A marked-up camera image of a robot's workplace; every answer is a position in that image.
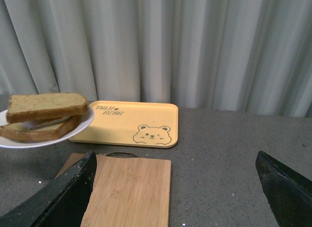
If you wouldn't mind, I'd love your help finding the white round plate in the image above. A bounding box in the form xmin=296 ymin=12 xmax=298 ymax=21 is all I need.
xmin=0 ymin=107 xmax=95 ymax=149

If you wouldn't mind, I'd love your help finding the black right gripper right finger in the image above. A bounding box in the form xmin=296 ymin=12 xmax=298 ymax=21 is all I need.
xmin=255 ymin=151 xmax=312 ymax=227

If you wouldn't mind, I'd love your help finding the grey curtain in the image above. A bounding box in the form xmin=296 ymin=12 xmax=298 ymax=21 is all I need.
xmin=0 ymin=0 xmax=312 ymax=117

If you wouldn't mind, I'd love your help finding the bread slice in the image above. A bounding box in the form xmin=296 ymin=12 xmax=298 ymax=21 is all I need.
xmin=0 ymin=115 xmax=80 ymax=142
xmin=6 ymin=93 xmax=88 ymax=123

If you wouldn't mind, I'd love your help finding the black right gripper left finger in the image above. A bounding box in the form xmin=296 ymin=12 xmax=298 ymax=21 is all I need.
xmin=0 ymin=152 xmax=97 ymax=227

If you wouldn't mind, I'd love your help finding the yellow bear tray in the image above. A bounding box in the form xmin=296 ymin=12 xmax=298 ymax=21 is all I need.
xmin=70 ymin=101 xmax=178 ymax=148

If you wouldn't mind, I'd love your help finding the bamboo cutting board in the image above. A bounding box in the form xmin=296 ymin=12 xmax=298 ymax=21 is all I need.
xmin=55 ymin=151 xmax=172 ymax=227

